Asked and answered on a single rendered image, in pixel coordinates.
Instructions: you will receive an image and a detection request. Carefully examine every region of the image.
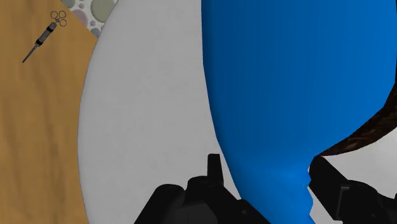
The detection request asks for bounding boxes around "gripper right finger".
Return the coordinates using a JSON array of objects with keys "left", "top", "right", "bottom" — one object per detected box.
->
[{"left": 307, "top": 156, "right": 397, "bottom": 224}]

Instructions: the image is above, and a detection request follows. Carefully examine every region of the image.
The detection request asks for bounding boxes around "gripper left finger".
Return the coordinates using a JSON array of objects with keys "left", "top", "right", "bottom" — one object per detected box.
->
[{"left": 133, "top": 153, "right": 246, "bottom": 224}]

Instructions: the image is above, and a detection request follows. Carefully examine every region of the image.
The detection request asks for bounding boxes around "dark brown round object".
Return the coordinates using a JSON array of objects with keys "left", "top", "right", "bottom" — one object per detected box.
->
[{"left": 319, "top": 88, "right": 397, "bottom": 157}]

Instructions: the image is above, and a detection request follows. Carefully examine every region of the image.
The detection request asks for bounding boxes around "white round plate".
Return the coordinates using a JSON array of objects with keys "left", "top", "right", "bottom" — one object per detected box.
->
[{"left": 77, "top": 0, "right": 397, "bottom": 224}]

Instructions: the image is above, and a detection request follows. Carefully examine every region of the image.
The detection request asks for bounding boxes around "blue vase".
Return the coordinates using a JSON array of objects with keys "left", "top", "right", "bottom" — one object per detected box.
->
[{"left": 200, "top": 0, "right": 397, "bottom": 224}]

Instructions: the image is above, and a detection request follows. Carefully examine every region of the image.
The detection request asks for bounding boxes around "grey syringe with ring handles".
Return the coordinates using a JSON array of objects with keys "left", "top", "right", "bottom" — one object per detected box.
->
[{"left": 21, "top": 10, "right": 67, "bottom": 64}]

